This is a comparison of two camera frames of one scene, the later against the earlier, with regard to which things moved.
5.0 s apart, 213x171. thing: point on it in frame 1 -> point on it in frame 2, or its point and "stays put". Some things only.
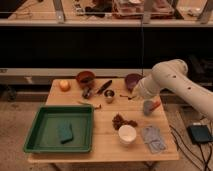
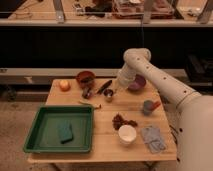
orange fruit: [64, 86] stays put
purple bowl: [131, 80] stays put
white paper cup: [127, 134] stays put
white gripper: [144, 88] -> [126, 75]
